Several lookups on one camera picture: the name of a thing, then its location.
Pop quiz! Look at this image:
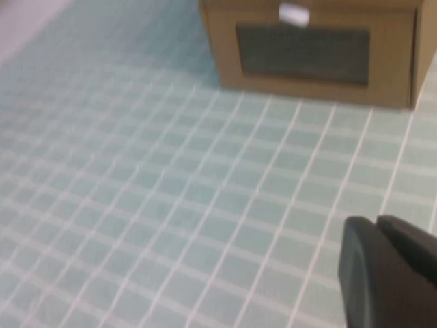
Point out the green white grid tablecloth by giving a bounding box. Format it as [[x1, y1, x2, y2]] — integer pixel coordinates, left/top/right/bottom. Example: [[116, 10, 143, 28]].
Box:
[[0, 0, 437, 328]]

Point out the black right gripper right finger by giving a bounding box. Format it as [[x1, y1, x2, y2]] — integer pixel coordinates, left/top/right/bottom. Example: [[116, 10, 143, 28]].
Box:
[[375, 214, 437, 278]]

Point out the cardboard shoe box smooth window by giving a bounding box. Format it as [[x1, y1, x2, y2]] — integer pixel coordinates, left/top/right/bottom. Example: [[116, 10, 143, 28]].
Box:
[[197, 0, 437, 111]]

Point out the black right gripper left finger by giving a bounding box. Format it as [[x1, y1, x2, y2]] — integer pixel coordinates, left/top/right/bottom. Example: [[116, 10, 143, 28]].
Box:
[[337, 215, 437, 328]]

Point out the white plastic door handle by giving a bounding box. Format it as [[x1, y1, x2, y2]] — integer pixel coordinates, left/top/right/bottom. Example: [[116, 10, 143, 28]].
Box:
[[277, 2, 311, 27]]

